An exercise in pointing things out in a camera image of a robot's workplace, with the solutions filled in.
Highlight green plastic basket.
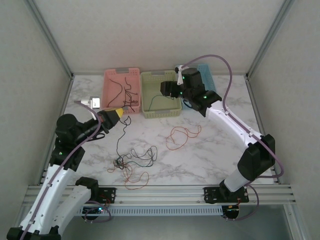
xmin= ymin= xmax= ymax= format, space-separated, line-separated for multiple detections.
xmin=140 ymin=70 xmax=183 ymax=119

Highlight electronics board with LED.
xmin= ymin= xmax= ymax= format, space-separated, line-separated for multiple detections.
xmin=83 ymin=206 xmax=105 ymax=216
xmin=226 ymin=204 xmax=241 ymax=218

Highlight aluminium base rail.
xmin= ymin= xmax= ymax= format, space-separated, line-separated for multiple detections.
xmin=21 ymin=184 xmax=297 ymax=208

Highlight thin green cable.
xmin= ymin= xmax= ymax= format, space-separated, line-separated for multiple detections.
xmin=119 ymin=149 xmax=155 ymax=169
xmin=148 ymin=94 xmax=173 ymax=111

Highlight aluminium frame post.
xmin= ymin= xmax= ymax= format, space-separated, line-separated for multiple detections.
xmin=29 ymin=0 xmax=75 ymax=80
xmin=245 ymin=0 xmax=298 ymax=80

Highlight aluminium table edge rail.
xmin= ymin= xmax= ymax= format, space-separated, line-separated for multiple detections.
xmin=58 ymin=74 xmax=75 ymax=118
xmin=71 ymin=71 xmax=248 ymax=77
xmin=245 ymin=74 xmax=282 ymax=185

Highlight blue plastic basket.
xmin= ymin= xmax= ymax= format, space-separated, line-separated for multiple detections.
xmin=174 ymin=63 xmax=217 ymax=111

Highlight coloured wires pile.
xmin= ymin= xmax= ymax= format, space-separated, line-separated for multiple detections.
xmin=165 ymin=124 xmax=202 ymax=151

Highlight pink plastic basket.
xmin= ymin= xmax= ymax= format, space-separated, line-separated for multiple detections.
xmin=102 ymin=67 xmax=141 ymax=115

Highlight slotted pale blue cable duct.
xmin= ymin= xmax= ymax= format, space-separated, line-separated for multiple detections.
xmin=76 ymin=206 xmax=224 ymax=217

